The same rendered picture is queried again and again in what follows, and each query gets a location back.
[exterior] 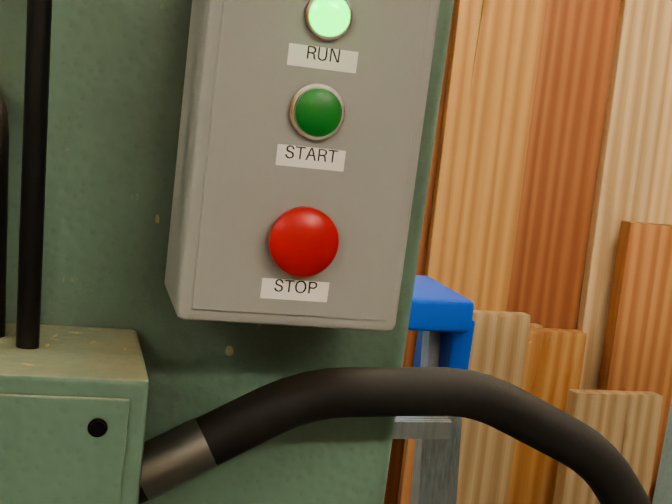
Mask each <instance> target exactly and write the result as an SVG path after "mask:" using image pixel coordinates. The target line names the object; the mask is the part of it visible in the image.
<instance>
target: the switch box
mask: <svg viewBox="0 0 672 504"><path fill-rule="evenodd" d="M309 1H310V0H192V8H191V18H190V28H189V38H188V48H187V59H186V69H185V79H184V89H183V99H182V109H181V119H180V130H179V140H178V150H177V160H176V170H175V180H174V191H173V201H172V211H171V221H170V231H169V241H168V251H167V262H166V272H165V282H164V283H165V287H166V289H167V292H168V294H169V297H170V299H171V302H172V304H173V307H174V309H175V311H176V314H177V316H178V317H180V318H182V319H184V320H199V321H217V322H234V323H251V324H268V325H286V326H303V327H320V328H337V329H354V330H372V331H389V330H392V329H393V328H394V326H395V323H396V316H397V309H398V302H399V294H400V287H401V280H402V273H403V265H404V258H405V251H406V244H407V236H408V229H409V222H410V215H411V207H412V200H413V193H414V186H415V178H416V171H417V164H418V157H419V149H420V142H421V135H422V128H423V120H424V113H425V106H426V99H427V91H428V84H429V77H430V70H431V62H432V55H433V48H434V41H435V33H436V26H437V19H438V12H439V4H440V0H347V1H348V2H349V4H350V6H351V9H352V22H351V25H350V28H349V29H348V31H347V32H346V33H345V34H344V35H343V36H342V37H340V38H338V39H335V40H322V39H319V38H317V37H316V36H314V35H313V34H312V33H311V32H310V31H309V29H308V27H307V25H306V22H305V9H306V6H307V4H308V2H309ZM289 43H294V44H302V45H309V46H317V47H324V48H332V49H339V50H347V51H354V52H358V60H357V68H356V73H348V72H340V71H332V70H324V69H316V68H308V67H301V66H293V65H287V59H288V50H289ZM314 83H318V84H324V85H328V86H330V87H332V88H333V89H334V90H336V91H337V92H338V94H339V95H340V96H341V98H342V100H343V103H344V107H345V117H344V121H343V124H342V126H341V127H340V129H339V130H338V131H337V132H336V133H335V134H334V135H333V136H332V137H330V138H328V139H325V140H321V141H313V140H308V139H306V138H304V137H302V136H301V135H299V134H298V133H297V132H296V131H295V130H294V128H293V127H292V125H291V122H290V119H289V106H290V102H291V100H292V98H293V96H294V95H295V93H296V92H297V91H298V90H299V89H301V88H302V87H304V86H306V85H309V84H314ZM278 144H285V145H295V146H304V147H313V148H323V149H332V150H342V151H346V155H345V163H344V171H343V172H341V171H331V170H321V169H311V168H301V167H291V166H281V165H275V164H276V155H277V146H278ZM301 206H305V207H312V208H315V209H318V210H320V211H322V212H323V213H325V214H326V215H327V216H328V217H329V218H330V219H331V220H332V221H333V223H334V224H335V226H336V229H337V232H338V237H339V245H338V250H337V253H336V256H335V258H334V259H333V261H332V262H331V264H330V265H329V266H328V267H327V268H326V269H324V270H323V271H322V272H320V273H318V274H316V275H313V276H308V277H298V276H293V275H290V274H288V273H286V272H285V271H283V270H282V269H281V268H280V267H279V266H278V265H277V264H276V263H275V261H274V260H273V258H272V256H271V254H270V251H269V245H268V240H269V233H270V230H271V228H272V226H273V224H274V222H275V221H276V220H277V218H278V217H279V216H281V215H282V214H283V213H284V212H286V211H288V210H290V209H292V208H295V207H301ZM262 278H273V279H287V280H301V281H315V282H329V290H328V298H327V302H313V301H298V300H282V299H267V298H260V294H261V286H262Z"/></svg>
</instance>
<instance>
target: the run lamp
mask: <svg viewBox="0 0 672 504"><path fill-rule="evenodd" d="M305 22H306V25H307V27H308V29H309V31H310V32H311V33H312V34H313V35H314V36H316V37H317V38H319V39H322V40H335V39H338V38H340V37H342V36H343V35H344V34H345V33H346V32H347V31H348V29H349V28H350V25H351V22H352V9H351V6H350V4H349V2H348V1H347V0H310V1H309V2H308V4H307V6H306V9H305Z"/></svg>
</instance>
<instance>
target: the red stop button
mask: <svg viewBox="0 0 672 504"><path fill-rule="evenodd" d="M268 245H269V251H270V254H271V256H272V258H273V260H274V261H275V263H276V264H277V265H278V266H279V267H280V268H281V269H282V270H283V271H285V272H286V273H288V274H290V275H293V276H298V277H308V276H313V275H316V274H318V273H320V272H322V271H323V270H324V269H326V268H327V267H328V266H329V265H330V264H331V262H332V261H333V259H334V258H335V256H336V253H337V250H338V245H339V237H338V232H337V229H336V226H335V224H334V223H333V221H332V220H331V219H330V218H329V217H328V216H327V215H326V214H325V213H323V212H322V211H320V210H318V209H315V208H312V207H305V206H301V207H295V208H292V209H290V210H288V211H286V212H284V213H283V214H282V215H281V216H279V217H278V218H277V220H276V221H275V222H274V224H273V226H272V228H271V230H270V233H269V240H268Z"/></svg>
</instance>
